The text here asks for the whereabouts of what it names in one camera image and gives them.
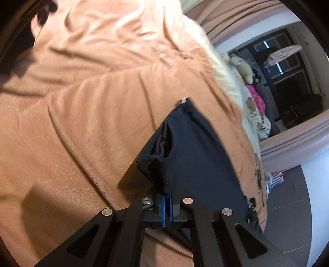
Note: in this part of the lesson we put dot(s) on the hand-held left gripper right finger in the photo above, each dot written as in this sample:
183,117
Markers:
171,213

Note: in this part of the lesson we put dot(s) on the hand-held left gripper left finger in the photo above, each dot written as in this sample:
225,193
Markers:
163,211

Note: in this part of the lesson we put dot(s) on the black pants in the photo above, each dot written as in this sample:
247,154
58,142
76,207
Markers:
200,154

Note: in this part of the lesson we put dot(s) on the cream bear print quilt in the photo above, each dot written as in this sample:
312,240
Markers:
257,120

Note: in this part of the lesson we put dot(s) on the orange fleece blanket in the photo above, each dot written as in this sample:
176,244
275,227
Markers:
90,102

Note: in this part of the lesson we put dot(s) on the pink curtain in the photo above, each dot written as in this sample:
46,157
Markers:
231,18
295,143

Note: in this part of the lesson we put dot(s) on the pink plush toy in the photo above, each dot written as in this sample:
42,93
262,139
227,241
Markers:
257,98

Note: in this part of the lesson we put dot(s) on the cream fluffy blanket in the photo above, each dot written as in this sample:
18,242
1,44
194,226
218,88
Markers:
226,72

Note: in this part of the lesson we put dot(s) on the black plush toy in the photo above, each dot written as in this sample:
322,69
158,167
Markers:
256,77

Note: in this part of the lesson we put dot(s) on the cream teddy bear plush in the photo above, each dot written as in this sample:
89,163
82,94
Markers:
241,66

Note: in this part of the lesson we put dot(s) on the dark sofa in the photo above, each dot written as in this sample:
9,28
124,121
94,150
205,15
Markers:
303,106

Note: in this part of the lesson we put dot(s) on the dark framed window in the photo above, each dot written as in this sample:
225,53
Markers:
290,84

